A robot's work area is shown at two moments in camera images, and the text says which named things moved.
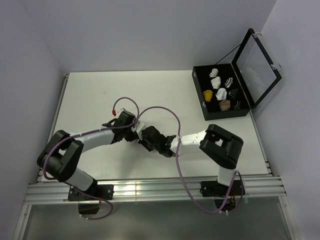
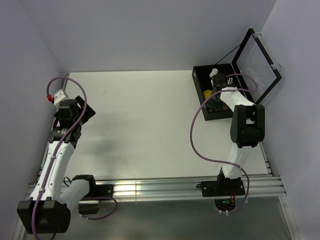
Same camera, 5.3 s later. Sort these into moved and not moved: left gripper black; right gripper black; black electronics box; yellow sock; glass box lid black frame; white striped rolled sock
Moved: right gripper black; left gripper black
Not moved: yellow sock; black electronics box; white striped rolled sock; glass box lid black frame
